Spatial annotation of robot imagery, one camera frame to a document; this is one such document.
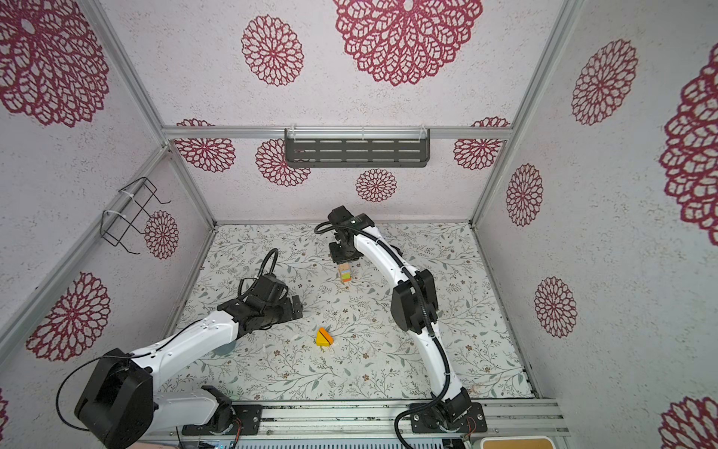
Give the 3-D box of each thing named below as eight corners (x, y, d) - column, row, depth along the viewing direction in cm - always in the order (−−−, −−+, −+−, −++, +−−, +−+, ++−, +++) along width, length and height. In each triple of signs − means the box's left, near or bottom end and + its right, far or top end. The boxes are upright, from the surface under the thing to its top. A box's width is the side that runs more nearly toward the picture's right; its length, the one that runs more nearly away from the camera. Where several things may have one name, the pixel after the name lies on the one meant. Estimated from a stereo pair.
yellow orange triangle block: (316, 346, 89) (315, 343, 87) (317, 331, 92) (316, 327, 90) (332, 346, 89) (332, 343, 87) (333, 331, 92) (333, 327, 90)
